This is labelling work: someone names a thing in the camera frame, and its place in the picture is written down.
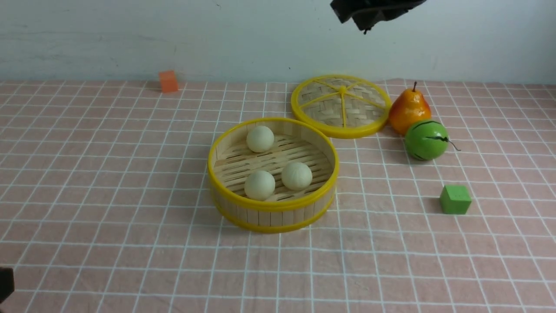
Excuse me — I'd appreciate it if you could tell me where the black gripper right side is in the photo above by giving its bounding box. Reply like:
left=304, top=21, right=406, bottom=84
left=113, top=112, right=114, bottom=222
left=330, top=0, right=425, bottom=34

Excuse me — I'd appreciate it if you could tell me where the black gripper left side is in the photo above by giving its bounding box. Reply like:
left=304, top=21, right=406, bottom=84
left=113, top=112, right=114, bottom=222
left=0, top=267, right=15, bottom=304

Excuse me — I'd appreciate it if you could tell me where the white bun front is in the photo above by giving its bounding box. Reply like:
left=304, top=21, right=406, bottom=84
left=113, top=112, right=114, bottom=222
left=246, top=125, right=275, bottom=153

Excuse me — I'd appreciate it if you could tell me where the white bun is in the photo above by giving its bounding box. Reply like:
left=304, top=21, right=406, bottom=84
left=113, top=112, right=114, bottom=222
left=281, top=162, right=313, bottom=191
left=244, top=170, right=275, bottom=201
left=246, top=125, right=275, bottom=153

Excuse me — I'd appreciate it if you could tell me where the bamboo steamer lid yellow rim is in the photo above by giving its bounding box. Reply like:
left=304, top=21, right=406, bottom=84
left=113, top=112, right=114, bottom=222
left=290, top=74, right=392, bottom=139

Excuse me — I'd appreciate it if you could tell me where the bamboo steamer tray yellow rim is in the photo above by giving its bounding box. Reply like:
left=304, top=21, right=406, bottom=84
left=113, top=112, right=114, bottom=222
left=207, top=117, right=340, bottom=233

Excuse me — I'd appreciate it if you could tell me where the orange yellow toy pear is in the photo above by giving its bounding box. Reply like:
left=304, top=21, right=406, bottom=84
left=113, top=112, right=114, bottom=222
left=388, top=81, right=432, bottom=136

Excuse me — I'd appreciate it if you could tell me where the pink checked tablecloth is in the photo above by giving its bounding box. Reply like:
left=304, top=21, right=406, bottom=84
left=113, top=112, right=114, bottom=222
left=0, top=81, right=556, bottom=313

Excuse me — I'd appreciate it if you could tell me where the green toy watermelon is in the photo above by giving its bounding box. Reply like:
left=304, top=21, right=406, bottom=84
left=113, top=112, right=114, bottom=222
left=404, top=119, right=461, bottom=162

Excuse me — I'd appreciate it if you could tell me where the green cube block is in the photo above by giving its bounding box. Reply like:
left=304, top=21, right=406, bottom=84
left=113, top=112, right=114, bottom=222
left=440, top=184, right=472, bottom=215

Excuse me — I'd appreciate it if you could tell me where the orange cube block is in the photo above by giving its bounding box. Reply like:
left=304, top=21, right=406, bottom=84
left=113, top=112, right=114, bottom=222
left=159, top=70, right=179, bottom=93

